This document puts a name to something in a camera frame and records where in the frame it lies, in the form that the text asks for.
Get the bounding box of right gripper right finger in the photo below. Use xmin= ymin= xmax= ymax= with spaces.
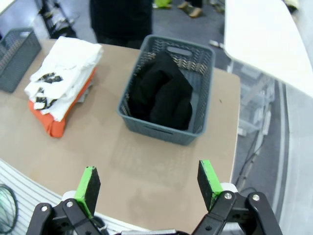
xmin=190 ymin=160 xmax=283 ymax=235

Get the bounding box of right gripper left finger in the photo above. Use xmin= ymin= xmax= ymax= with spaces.
xmin=25 ymin=165 xmax=106 ymax=235

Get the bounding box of orange garment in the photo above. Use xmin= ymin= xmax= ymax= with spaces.
xmin=27 ymin=68 xmax=96 ymax=139

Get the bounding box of black garment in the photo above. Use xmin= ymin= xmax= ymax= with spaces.
xmin=127 ymin=52 xmax=194 ymax=131

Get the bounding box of light grey garment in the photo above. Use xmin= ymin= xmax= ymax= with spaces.
xmin=78 ymin=82 xmax=95 ymax=105

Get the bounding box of white t-shirt black print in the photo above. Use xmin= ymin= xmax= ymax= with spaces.
xmin=23 ymin=36 xmax=104 ymax=122

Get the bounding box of grey plastic lattice basket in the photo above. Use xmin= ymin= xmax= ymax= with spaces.
xmin=116 ymin=34 xmax=216 ymax=146
xmin=0 ymin=27 xmax=42 ymax=94

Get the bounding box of white table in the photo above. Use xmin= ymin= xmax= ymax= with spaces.
xmin=224 ymin=0 xmax=313 ymax=98

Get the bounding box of person in black t-shirt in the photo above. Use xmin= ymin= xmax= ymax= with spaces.
xmin=89 ymin=0 xmax=154 ymax=47

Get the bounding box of black coiled cable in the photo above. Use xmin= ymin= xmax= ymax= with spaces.
xmin=0 ymin=185 xmax=19 ymax=232

